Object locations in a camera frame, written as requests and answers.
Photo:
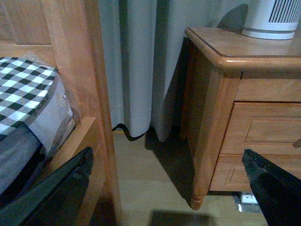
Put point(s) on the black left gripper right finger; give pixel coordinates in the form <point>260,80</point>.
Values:
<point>277,191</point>

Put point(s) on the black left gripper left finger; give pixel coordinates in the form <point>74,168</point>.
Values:
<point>56,200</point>

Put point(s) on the wooden drawer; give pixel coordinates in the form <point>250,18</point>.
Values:
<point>230,174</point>
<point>266,128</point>

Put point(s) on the white floor power socket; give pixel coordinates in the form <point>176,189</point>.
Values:
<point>246,202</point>

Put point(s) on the grey bed sheet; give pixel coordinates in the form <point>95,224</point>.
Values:
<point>15,152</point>

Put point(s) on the white mattress in plastic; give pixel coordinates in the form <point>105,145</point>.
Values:
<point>52,120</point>

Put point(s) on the wooden nightstand cabinet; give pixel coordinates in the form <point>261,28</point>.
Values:
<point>241,93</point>

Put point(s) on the black white checkered cloth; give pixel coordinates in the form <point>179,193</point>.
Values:
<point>24,86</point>

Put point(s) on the white slatted air purifier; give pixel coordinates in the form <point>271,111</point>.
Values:
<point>272,19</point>

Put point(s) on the grey pleated curtain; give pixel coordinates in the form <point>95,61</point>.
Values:
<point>145,50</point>

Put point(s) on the wooden bed frame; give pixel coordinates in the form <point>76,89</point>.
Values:
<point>66,34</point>

